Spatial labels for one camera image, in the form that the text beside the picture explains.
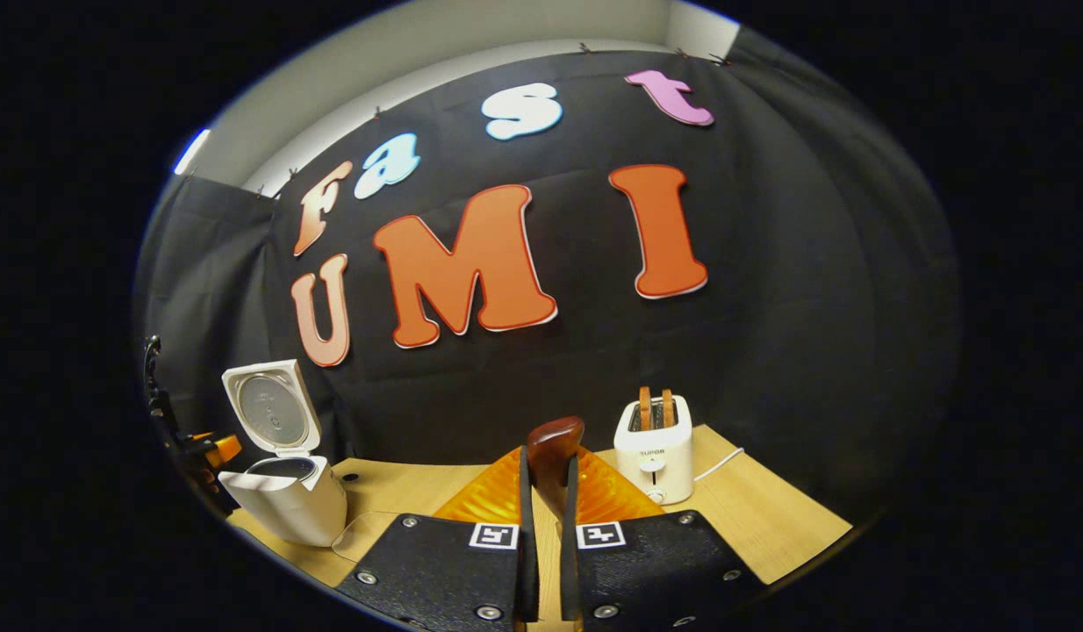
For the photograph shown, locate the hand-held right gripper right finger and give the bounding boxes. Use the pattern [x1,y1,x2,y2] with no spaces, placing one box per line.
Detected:
[559,448,769,632]

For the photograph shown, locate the brown wooden spoon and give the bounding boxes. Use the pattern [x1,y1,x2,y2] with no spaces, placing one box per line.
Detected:
[526,416,588,523]

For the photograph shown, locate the white toaster cable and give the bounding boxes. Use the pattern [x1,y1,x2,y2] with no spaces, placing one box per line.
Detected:
[692,447,746,484]

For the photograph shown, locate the white toaster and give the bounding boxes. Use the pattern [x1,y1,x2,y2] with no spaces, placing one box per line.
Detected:
[613,395,695,506]

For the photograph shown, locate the clear plastic container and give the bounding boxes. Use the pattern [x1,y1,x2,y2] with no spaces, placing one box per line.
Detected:
[331,511,393,563]

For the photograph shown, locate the white rice cooker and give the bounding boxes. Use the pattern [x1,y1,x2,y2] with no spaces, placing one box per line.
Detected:
[219,359,349,549]

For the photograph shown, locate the black backdrop cloth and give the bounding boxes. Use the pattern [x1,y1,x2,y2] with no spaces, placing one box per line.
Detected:
[133,26,962,528]

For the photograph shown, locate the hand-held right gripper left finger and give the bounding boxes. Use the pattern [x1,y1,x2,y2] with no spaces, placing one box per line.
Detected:
[335,445,541,632]

